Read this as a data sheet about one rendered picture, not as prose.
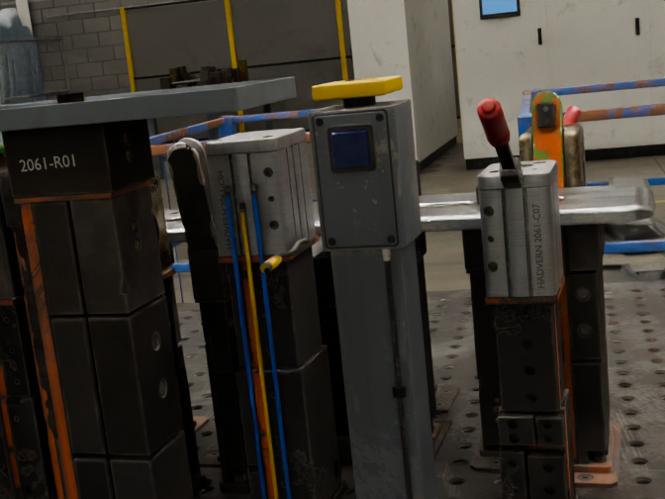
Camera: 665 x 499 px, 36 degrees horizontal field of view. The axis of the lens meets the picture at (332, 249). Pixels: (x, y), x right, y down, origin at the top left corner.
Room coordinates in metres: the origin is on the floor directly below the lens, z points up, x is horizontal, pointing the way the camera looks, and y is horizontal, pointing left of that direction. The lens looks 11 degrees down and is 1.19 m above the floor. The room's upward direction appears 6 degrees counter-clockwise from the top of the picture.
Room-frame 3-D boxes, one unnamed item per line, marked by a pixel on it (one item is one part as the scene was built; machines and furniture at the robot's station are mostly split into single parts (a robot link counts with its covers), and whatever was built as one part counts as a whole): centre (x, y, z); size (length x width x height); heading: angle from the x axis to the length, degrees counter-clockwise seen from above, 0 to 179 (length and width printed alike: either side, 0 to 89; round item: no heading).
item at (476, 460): (1.12, -0.18, 0.84); 0.11 x 0.06 x 0.29; 162
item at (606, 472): (1.09, -0.27, 0.84); 0.18 x 0.06 x 0.29; 162
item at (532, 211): (0.94, -0.18, 0.88); 0.11 x 0.10 x 0.36; 162
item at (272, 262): (0.95, 0.04, 1.00); 0.12 x 0.01 x 0.01; 162
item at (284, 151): (1.03, 0.07, 0.90); 0.13 x 0.10 x 0.41; 162
